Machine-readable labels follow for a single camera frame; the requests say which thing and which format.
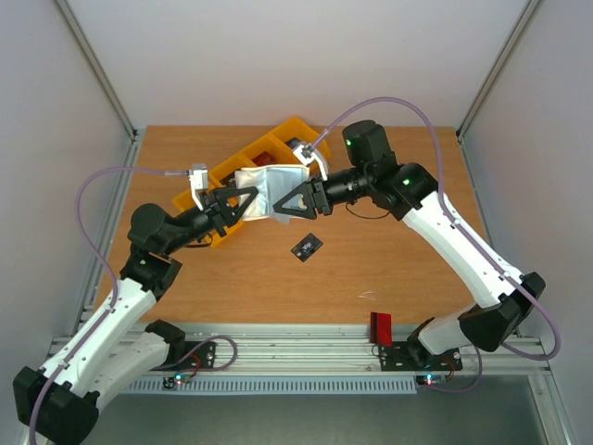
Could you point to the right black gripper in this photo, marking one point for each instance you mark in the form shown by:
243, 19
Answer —
320, 197

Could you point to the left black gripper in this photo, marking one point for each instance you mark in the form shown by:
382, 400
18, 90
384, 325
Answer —
215, 205

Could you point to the red card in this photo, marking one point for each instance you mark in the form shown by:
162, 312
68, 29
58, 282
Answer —
381, 329
263, 159

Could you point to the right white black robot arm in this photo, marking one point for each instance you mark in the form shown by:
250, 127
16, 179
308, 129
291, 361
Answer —
503, 295

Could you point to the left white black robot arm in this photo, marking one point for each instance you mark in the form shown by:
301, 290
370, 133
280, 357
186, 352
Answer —
62, 399

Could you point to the red card in bin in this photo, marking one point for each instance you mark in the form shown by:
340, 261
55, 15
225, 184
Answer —
263, 159

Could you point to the left small circuit board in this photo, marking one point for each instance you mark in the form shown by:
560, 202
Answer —
176, 381

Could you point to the small circuit board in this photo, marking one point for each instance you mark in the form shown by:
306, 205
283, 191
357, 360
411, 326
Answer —
176, 381
431, 380

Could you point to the right small circuit board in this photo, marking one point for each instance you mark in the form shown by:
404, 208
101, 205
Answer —
431, 380

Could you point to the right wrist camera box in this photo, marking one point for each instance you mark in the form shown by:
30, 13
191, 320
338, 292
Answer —
308, 154

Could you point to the aluminium front rail frame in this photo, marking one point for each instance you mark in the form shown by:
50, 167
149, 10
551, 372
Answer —
341, 349

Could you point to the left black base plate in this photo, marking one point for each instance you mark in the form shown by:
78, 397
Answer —
194, 357

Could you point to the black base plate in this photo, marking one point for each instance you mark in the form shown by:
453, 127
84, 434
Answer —
399, 357
194, 357

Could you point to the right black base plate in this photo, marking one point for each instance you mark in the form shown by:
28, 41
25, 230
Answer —
399, 357

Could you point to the left aluminium corner post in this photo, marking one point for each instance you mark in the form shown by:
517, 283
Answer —
80, 38

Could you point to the aluminium corner post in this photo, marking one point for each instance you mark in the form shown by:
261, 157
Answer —
80, 38
501, 60

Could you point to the grey slotted cable duct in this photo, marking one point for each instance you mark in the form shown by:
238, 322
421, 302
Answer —
217, 385

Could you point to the right aluminium corner post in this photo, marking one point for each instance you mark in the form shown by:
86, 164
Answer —
501, 60

